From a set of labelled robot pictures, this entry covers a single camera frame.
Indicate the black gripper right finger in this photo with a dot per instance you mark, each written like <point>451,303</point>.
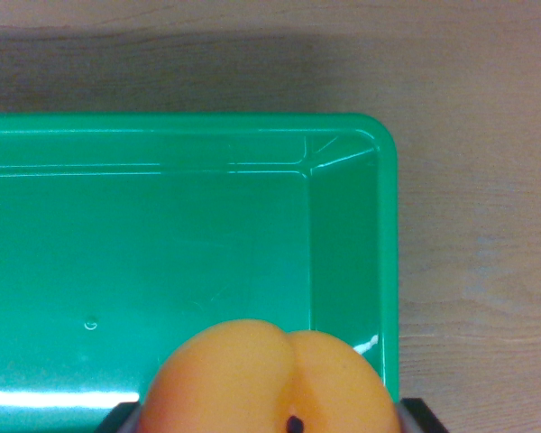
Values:
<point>417,417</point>

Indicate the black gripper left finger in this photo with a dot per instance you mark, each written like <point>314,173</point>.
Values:
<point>119,419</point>

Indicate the green plastic bin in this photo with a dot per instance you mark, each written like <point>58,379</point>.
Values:
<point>162,248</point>

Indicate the yellow orange peach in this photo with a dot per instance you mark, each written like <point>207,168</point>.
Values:
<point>270,383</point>

